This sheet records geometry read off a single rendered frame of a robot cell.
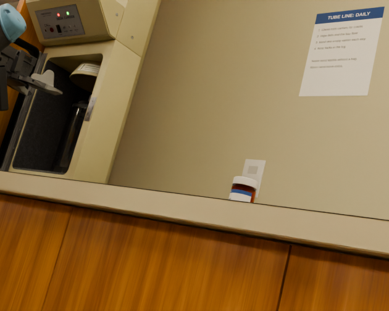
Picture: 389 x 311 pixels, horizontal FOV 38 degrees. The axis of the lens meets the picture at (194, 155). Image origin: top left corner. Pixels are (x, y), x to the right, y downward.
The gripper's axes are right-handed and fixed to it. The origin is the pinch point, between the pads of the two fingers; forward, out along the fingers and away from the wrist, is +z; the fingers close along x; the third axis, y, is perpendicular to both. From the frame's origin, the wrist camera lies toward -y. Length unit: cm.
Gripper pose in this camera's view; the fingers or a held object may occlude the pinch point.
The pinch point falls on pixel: (46, 96)
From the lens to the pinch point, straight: 165.7
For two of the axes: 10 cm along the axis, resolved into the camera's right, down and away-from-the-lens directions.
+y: 2.5, -9.4, 2.2
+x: -7.8, -0.6, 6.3
